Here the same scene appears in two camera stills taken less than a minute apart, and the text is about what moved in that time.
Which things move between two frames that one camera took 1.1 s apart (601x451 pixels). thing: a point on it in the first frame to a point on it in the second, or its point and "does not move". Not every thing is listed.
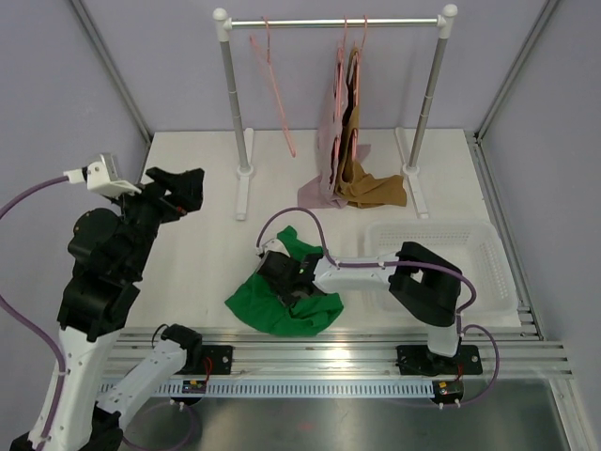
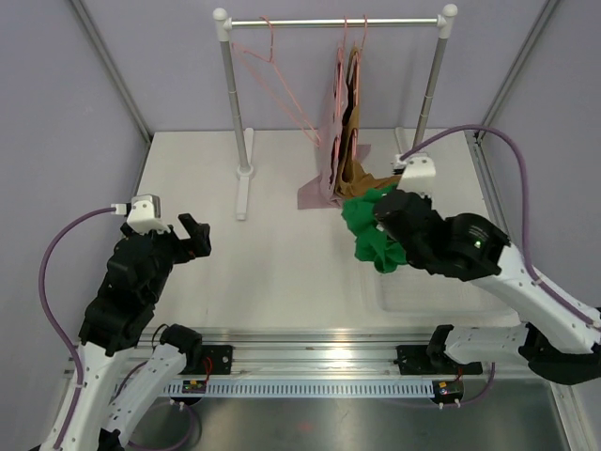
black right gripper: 285,296 to 427,201
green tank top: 259,307 to 372,241
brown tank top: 357,186 does not move
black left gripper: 186,192 to 197,245
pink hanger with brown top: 356,88 does not move
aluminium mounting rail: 517,353 does not move
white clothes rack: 224,25 does not move
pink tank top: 318,192 does not move
